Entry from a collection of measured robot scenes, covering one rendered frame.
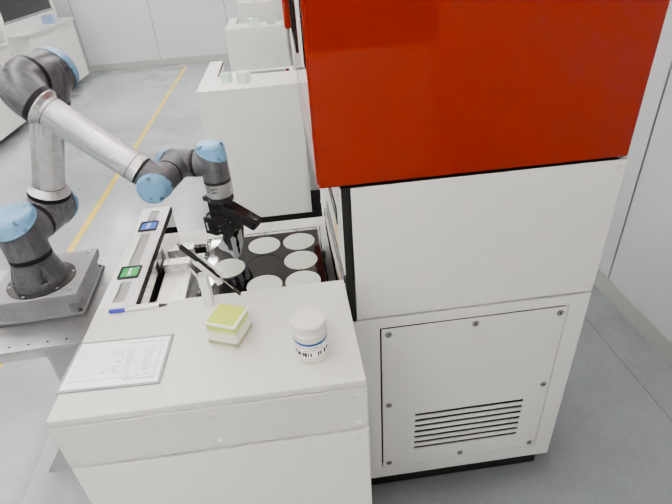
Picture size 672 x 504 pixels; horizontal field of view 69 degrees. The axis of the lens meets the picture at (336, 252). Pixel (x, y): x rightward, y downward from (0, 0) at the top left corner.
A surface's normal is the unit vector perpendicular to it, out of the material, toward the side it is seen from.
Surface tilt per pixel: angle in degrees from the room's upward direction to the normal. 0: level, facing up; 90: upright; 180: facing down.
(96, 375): 0
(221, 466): 90
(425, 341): 90
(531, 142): 90
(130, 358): 0
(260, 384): 0
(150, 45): 90
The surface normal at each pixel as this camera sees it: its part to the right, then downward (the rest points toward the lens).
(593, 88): 0.12, 0.53
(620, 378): -0.06, -0.84
